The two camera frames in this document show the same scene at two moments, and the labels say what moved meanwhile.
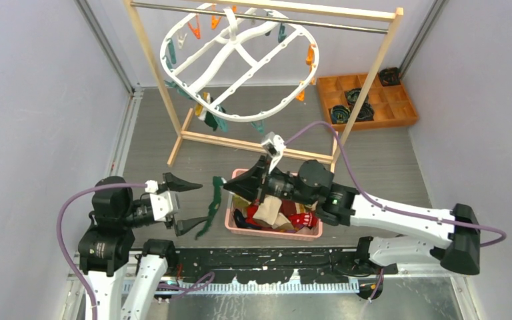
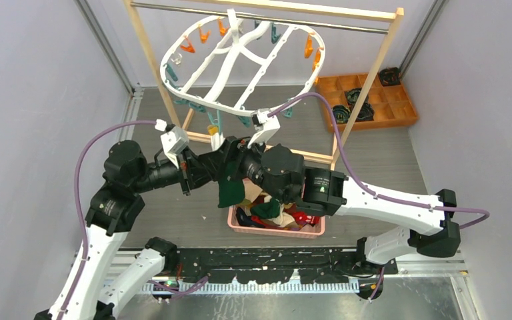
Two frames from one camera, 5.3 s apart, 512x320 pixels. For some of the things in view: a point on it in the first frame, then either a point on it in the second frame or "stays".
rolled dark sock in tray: x=351 y=95 stays
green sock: x=217 y=186 → x=267 y=210
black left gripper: x=179 y=185 → x=200 y=175
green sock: x=215 y=121 → x=231 y=191
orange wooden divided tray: x=392 y=105 stays
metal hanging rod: x=376 y=29 stays
